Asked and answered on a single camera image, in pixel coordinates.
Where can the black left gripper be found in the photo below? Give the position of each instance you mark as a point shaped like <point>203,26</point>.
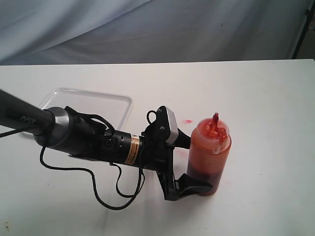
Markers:
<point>158,156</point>

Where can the red sauce squeeze bottle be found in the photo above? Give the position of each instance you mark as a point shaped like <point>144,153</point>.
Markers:
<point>208,152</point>

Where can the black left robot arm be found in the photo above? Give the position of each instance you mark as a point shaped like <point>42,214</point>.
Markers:
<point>91,137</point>

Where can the white plastic tray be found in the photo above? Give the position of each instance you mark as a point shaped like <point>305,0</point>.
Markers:
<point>114,108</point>

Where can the black tripod stand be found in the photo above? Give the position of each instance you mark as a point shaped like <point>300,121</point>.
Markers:
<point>309,13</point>

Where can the grey backdrop cloth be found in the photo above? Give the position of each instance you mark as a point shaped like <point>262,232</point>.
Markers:
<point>148,31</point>

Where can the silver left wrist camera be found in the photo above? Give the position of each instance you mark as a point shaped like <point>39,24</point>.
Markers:
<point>174,133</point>

